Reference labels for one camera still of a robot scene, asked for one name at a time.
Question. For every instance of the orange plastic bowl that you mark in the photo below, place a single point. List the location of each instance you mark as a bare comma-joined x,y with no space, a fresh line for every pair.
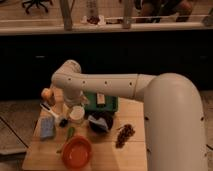
76,153

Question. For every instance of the wooden post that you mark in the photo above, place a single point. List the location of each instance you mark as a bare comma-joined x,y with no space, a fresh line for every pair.
127,14
66,14

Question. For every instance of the white dish brush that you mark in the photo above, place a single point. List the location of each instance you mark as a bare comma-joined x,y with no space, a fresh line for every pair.
59,120

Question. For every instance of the black bowl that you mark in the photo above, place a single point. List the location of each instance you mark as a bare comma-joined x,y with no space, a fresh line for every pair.
100,122

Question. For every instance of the blue sponge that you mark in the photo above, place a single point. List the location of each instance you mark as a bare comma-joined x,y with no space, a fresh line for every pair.
47,129

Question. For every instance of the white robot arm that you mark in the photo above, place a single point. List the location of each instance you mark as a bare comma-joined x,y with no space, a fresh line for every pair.
173,112

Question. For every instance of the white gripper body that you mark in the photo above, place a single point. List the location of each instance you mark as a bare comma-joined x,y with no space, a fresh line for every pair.
74,98

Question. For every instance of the green box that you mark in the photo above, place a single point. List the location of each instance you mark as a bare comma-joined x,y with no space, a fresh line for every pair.
111,103

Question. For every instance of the white paper cup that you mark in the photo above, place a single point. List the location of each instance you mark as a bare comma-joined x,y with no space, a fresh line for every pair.
77,114

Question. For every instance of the wooden post right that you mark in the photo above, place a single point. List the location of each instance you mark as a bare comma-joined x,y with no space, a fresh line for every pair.
127,14

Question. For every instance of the seated person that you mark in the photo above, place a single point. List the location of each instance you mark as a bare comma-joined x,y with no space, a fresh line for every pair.
153,10

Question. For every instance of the black office chair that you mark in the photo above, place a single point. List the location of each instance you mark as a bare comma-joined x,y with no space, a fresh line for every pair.
29,3

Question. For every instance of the dark pinecone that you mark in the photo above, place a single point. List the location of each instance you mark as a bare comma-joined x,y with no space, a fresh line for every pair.
125,133

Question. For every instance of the wooden post left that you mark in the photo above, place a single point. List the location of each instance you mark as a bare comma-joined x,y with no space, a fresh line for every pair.
66,14

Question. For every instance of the green pepper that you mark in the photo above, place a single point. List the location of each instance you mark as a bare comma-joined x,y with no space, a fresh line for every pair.
70,133

